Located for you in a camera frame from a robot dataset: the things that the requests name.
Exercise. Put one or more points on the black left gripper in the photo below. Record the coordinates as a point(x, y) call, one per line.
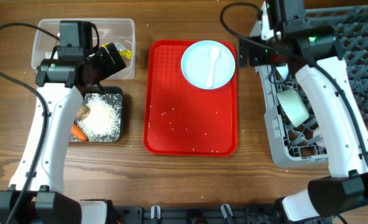
point(114, 59)

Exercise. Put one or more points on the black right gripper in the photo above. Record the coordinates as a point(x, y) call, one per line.
point(256, 58)

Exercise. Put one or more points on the small light blue bowl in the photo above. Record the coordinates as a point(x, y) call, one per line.
point(283, 71)

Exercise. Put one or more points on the white plastic spoon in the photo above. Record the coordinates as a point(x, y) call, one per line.
point(213, 54)

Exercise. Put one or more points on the large light blue plate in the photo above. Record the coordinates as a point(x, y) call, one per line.
point(195, 64)

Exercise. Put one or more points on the white rice pile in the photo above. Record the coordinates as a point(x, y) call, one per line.
point(101, 119)

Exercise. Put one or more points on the green bowl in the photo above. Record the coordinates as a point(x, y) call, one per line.
point(293, 106)

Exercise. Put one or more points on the orange carrot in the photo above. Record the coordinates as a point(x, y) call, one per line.
point(78, 133)

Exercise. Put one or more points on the pink plastic cup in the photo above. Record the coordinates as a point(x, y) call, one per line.
point(317, 134)

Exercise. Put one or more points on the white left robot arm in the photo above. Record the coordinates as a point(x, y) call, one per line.
point(76, 66)

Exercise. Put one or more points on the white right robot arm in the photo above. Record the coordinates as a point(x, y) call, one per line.
point(315, 56)

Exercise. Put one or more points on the clear plastic waste bin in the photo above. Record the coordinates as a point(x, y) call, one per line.
point(122, 32)

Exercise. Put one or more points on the grey dishwasher rack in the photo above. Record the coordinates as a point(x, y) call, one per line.
point(295, 146)

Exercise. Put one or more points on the yellow foil wrapper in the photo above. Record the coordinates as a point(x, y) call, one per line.
point(125, 53)

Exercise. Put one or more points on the brown walnut shell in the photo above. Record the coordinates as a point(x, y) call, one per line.
point(83, 112)

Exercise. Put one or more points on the black rectangular tray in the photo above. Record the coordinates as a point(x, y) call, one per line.
point(118, 93)

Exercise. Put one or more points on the red plastic tray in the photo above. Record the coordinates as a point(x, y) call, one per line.
point(181, 119)

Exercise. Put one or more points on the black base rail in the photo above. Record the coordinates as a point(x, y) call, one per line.
point(226, 213)

